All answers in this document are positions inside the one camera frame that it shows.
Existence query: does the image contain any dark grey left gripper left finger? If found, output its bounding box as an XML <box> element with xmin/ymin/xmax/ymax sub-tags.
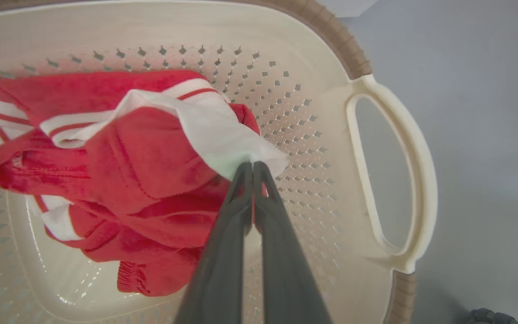
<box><xmin>173</xmin><ymin>162</ymin><xmax>254</xmax><ymax>324</ymax></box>

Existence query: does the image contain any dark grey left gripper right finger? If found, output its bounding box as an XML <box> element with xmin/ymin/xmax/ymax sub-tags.
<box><xmin>253</xmin><ymin>161</ymin><xmax>333</xmax><ymax>324</ymax></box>

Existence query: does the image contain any red and white garment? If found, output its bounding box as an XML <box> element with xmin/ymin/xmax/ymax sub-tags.
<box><xmin>0</xmin><ymin>70</ymin><xmax>289</xmax><ymax>297</ymax></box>

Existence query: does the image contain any cream perforated laundry basket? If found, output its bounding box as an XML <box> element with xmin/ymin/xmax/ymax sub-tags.
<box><xmin>0</xmin><ymin>0</ymin><xmax>438</xmax><ymax>324</ymax></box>

